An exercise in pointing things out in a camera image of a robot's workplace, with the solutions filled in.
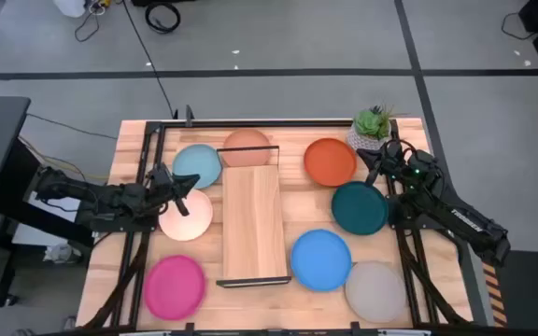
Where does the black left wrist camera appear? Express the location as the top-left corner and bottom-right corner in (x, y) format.
(149, 161), (174, 181)

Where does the long black floor cable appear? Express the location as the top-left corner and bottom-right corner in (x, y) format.
(121, 0), (177, 119)

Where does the coiled black cable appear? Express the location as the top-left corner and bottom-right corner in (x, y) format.
(144, 2), (182, 35)

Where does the white panel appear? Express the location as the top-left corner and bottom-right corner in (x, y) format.
(11, 193), (93, 248)

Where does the bright blue plate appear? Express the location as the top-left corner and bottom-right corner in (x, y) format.
(290, 228), (353, 293)

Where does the light blue plate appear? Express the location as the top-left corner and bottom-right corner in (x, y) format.
(171, 143), (223, 190)

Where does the dark teal plate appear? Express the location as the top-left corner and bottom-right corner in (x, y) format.
(331, 180), (389, 236)

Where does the black aluminium rig frame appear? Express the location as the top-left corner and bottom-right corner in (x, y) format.
(81, 105), (474, 336)

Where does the magenta plate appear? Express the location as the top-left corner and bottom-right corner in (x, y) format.
(143, 254), (207, 322)

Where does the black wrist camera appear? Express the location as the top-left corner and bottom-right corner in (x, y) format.
(383, 138), (404, 162)
(149, 161), (174, 181)

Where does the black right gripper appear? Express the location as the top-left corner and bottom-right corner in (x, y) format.
(356, 147), (411, 188)

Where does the thin black desk cable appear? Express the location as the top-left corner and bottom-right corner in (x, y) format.
(25, 113), (119, 141)

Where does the white container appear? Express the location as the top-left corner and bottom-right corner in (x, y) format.
(52, 0), (87, 19)

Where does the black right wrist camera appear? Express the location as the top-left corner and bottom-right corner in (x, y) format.
(383, 138), (404, 162)

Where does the yellow cable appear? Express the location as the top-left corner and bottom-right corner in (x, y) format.
(19, 134), (111, 183)

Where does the peach plate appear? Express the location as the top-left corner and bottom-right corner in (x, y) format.
(158, 188), (215, 243)

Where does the potted plant in patterned pot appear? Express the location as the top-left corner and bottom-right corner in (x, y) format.
(346, 105), (400, 152)

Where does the orange plate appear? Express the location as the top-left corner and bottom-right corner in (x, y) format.
(303, 137), (359, 189)

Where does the salmon plate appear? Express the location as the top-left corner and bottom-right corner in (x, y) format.
(221, 128), (273, 168)

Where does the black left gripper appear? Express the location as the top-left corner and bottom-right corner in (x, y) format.
(145, 173), (202, 218)

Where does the grey plate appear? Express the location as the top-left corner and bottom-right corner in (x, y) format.
(344, 259), (407, 324)

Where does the crumpled white bag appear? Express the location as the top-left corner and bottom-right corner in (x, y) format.
(43, 242), (84, 266)

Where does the thin black cable loop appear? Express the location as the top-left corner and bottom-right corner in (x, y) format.
(501, 11), (534, 41)
(73, 7), (103, 44)

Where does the black mat with hazard stripes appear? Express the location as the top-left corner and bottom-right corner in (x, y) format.
(481, 249), (538, 329)

